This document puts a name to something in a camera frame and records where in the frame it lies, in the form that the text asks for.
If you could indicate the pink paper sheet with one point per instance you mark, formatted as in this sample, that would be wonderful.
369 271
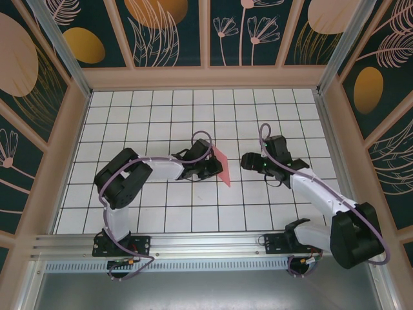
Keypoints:
226 171

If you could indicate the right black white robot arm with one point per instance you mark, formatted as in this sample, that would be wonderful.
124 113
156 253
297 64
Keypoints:
355 239

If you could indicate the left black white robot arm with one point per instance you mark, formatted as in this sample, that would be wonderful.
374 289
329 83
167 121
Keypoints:
122 181

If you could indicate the grey metal panel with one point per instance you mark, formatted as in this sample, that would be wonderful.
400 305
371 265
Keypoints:
206 290

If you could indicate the left small circuit board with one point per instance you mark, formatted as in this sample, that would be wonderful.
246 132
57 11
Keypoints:
121 262

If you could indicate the aluminium side rail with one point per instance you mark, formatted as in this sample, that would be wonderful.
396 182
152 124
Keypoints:
335 129

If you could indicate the aluminium mounting rail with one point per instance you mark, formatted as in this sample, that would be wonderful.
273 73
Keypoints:
206 242

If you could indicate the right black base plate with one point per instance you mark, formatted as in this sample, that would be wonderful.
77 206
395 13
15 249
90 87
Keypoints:
274 243

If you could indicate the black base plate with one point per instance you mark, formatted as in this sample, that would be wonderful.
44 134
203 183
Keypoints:
138 243
274 243

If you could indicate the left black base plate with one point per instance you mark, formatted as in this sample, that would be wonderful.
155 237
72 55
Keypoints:
138 243

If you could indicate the right aluminium frame post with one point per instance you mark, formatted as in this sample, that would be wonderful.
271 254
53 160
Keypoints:
346 42

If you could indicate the aluminium frame post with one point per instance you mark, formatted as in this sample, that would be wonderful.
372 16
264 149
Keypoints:
346 42
58 42

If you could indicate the left aluminium frame post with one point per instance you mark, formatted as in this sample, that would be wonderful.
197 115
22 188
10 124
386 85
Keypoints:
58 42

